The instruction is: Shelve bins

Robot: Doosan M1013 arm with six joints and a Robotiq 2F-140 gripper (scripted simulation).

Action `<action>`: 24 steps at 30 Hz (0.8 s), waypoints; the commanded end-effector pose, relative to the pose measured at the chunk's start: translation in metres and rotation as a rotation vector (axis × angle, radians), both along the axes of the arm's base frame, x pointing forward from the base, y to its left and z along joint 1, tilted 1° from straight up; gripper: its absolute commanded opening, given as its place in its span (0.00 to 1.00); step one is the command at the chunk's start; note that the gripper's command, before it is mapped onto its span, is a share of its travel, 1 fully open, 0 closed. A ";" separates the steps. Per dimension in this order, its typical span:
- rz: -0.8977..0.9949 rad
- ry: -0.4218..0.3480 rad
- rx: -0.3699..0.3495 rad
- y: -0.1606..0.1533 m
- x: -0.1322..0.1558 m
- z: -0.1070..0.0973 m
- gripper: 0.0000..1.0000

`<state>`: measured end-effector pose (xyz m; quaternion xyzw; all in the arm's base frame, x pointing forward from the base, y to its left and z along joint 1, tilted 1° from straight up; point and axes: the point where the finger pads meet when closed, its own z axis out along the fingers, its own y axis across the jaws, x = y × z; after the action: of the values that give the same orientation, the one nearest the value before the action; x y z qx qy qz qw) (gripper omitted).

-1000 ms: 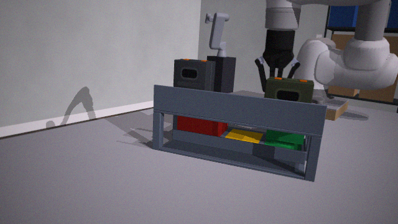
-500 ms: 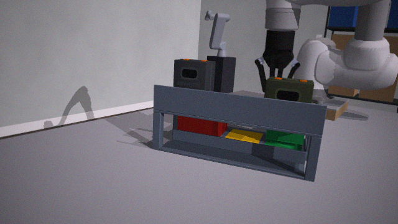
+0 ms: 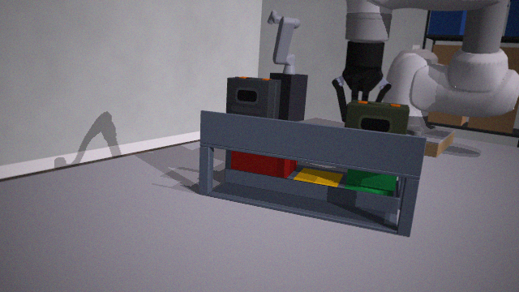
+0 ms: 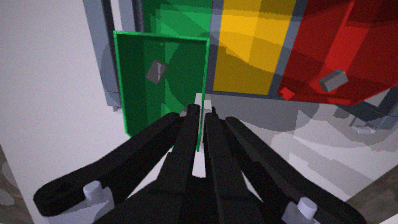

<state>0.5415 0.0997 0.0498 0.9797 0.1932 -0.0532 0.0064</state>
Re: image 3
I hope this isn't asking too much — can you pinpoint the green bin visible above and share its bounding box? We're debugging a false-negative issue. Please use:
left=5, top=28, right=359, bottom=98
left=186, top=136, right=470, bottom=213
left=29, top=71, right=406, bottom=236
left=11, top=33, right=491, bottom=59
left=346, top=169, right=397, bottom=191

